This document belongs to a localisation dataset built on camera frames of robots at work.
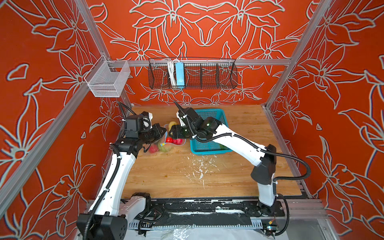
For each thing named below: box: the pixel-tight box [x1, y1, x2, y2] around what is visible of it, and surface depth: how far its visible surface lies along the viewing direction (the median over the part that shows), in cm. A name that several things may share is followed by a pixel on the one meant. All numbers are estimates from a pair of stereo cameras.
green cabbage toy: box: [158, 144, 169, 152], surface depth 90 cm
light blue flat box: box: [175, 62, 185, 89], surface depth 91 cm
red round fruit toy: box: [175, 138, 184, 145], surface depth 85 cm
